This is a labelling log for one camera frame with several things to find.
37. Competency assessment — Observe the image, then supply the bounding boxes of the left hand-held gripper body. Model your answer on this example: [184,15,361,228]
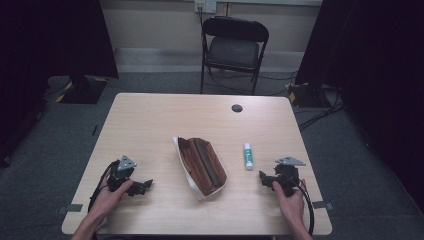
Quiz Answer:
[106,154,138,193]

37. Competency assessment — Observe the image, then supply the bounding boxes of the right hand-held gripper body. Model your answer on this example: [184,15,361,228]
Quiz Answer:
[273,156,306,198]

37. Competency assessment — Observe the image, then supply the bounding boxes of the white green glue stick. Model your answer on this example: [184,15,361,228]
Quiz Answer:
[243,142,255,171]

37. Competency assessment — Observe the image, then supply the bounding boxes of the brown pencil case white rim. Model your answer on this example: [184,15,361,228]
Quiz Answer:
[171,135,229,201]

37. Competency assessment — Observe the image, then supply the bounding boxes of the person's left hand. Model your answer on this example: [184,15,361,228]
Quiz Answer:
[87,178,135,222]

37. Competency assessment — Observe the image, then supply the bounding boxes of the person's right hand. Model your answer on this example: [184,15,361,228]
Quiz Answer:
[272,179,305,232]

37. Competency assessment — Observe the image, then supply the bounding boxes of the grey tape strip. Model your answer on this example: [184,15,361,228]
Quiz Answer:
[311,200,335,211]
[55,203,84,215]

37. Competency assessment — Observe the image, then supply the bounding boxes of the black box yellow tape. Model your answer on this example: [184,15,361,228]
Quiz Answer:
[287,81,332,109]

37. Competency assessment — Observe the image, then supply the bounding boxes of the black stand base yellow tape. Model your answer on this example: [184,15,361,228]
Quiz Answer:
[47,75,110,105]

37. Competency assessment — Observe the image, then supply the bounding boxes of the black folding chair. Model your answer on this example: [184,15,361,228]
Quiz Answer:
[200,15,270,96]

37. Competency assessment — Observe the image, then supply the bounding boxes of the black curtain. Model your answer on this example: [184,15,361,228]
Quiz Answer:
[294,0,424,214]
[0,0,120,168]

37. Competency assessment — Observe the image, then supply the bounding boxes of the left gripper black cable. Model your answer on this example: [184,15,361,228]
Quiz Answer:
[87,160,120,214]

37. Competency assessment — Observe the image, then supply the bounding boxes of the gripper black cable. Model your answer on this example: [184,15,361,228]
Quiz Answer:
[298,179,316,237]
[87,160,120,214]

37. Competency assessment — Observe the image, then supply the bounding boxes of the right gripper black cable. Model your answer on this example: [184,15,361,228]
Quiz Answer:
[298,179,316,237]

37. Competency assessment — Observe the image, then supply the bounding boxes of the black floor cables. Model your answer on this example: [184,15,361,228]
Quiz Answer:
[297,84,347,133]
[205,68,298,98]

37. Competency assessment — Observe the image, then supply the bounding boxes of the black wall socket cable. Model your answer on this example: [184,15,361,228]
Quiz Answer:
[197,5,205,33]

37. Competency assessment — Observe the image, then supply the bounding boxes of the white wall socket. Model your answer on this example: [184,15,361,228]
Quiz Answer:
[194,0,218,15]

